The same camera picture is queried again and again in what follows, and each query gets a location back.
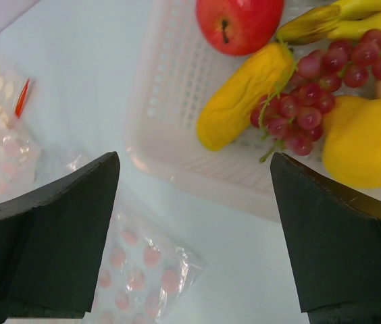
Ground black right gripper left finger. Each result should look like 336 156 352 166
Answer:
0 152 120 323

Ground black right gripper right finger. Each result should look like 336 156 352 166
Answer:
270 153 381 323

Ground clear bag pink dots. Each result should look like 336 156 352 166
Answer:
0 131 210 324

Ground red grape bunch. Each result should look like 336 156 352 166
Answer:
250 29 381 163

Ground red apple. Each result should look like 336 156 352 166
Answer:
195 0 285 56

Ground yellow pear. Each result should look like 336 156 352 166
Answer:
322 95 381 189

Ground yellow pepper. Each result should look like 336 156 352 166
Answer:
196 42 295 151

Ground white plastic fruit basket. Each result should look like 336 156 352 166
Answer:
124 0 381 223

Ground yellow banana bunch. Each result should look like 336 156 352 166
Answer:
276 1 381 45

